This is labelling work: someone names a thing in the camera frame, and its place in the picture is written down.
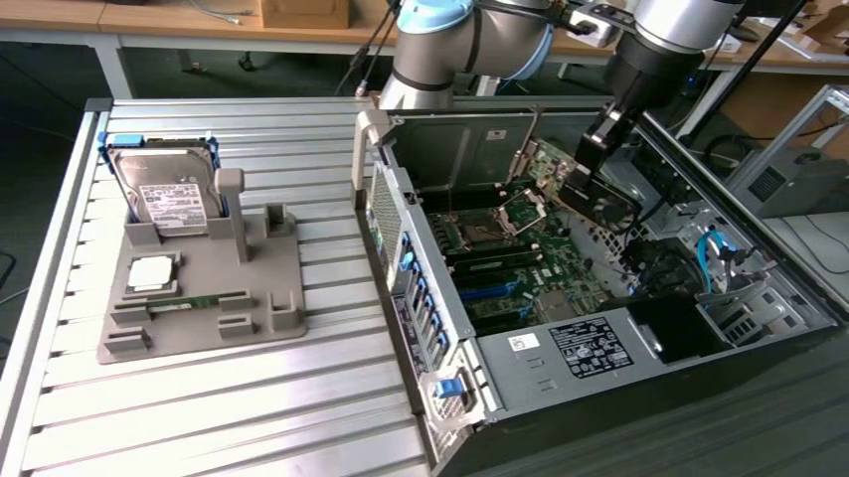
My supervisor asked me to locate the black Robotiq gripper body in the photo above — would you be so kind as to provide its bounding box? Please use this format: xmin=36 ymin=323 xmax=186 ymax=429
xmin=600 ymin=35 xmax=706 ymax=111

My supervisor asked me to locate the green GPU with black cooler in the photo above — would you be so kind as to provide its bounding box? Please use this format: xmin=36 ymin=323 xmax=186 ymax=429
xmin=508 ymin=104 xmax=643 ymax=236

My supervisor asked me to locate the black stand pole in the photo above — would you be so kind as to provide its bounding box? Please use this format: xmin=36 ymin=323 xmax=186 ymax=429
xmin=674 ymin=0 xmax=815 ymax=145

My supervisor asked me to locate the black monitor stand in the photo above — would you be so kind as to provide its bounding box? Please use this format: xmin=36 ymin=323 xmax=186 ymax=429
xmin=728 ymin=14 xmax=763 ymax=42

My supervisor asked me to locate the metal socket cover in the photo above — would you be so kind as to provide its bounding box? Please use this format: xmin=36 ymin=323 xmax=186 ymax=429
xmin=493 ymin=187 xmax=552 ymax=236

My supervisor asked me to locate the green Dell motherboard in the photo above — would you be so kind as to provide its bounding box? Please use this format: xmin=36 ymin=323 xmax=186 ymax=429
xmin=423 ymin=198 xmax=615 ymax=339

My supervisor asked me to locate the CPU socket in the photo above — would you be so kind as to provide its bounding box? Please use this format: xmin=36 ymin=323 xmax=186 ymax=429
xmin=456 ymin=213 xmax=505 ymax=245

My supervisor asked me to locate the grey computer box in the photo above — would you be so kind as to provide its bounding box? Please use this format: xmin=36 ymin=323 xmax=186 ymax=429
xmin=722 ymin=146 xmax=849 ymax=220

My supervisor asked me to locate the silver chipset heatsink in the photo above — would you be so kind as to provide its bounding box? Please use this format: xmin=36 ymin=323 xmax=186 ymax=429
xmin=539 ymin=292 xmax=579 ymax=322

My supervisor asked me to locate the blue expansion slot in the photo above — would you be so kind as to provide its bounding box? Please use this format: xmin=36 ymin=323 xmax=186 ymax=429
xmin=459 ymin=281 xmax=527 ymax=302

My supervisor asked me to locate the black fan shroud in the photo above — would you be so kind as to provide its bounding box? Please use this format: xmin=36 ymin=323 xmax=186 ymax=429
xmin=622 ymin=295 xmax=738 ymax=368

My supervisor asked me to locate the metal disk bay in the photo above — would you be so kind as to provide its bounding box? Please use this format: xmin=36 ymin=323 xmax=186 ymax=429
xmin=695 ymin=277 xmax=807 ymax=349

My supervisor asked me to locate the grey power supply with label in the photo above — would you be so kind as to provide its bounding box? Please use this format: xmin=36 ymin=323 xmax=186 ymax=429
xmin=463 ymin=305 xmax=664 ymax=424

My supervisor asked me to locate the brown cardboard box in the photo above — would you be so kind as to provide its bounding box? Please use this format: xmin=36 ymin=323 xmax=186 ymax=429
xmin=257 ymin=0 xmax=351 ymax=30

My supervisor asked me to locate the open black PC case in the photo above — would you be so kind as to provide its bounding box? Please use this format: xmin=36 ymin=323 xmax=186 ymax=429
xmin=348 ymin=97 xmax=849 ymax=477

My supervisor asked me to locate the silver hard disk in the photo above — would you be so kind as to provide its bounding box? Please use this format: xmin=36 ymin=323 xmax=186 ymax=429
xmin=108 ymin=145 xmax=221 ymax=239

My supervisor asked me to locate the green RAM stick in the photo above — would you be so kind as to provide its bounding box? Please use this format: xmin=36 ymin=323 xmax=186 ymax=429
xmin=145 ymin=293 xmax=224 ymax=313

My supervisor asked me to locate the grey parts rack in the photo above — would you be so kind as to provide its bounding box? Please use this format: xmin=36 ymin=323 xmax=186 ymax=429
xmin=96 ymin=166 xmax=313 ymax=367

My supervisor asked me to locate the blue disk caddy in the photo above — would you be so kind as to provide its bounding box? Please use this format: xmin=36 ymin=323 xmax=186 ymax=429
xmin=96 ymin=130 xmax=224 ymax=226

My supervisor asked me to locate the silver CPU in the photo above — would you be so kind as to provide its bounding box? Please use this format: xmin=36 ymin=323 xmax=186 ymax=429
xmin=124 ymin=255 xmax=177 ymax=293

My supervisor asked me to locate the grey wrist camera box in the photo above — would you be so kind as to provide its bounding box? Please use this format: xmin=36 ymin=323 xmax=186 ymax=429
xmin=567 ymin=3 xmax=623 ymax=50

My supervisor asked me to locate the black camera cable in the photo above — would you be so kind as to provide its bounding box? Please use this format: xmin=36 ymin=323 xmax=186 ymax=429
xmin=477 ymin=0 xmax=599 ymax=37

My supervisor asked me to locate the wooden desk white frame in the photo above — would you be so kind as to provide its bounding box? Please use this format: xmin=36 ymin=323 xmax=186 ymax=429
xmin=0 ymin=0 xmax=399 ymax=100
xmin=548 ymin=0 xmax=849 ymax=100

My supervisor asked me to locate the aluminium profile frame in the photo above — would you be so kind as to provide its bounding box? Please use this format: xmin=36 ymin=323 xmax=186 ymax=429
xmin=760 ymin=82 xmax=849 ymax=165

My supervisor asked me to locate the light blue wire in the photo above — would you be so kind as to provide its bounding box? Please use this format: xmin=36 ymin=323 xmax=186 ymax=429
xmin=694 ymin=226 xmax=739 ymax=297

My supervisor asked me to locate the black arm base cable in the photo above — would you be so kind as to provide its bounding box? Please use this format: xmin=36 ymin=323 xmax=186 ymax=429
xmin=333 ymin=0 xmax=403 ymax=98

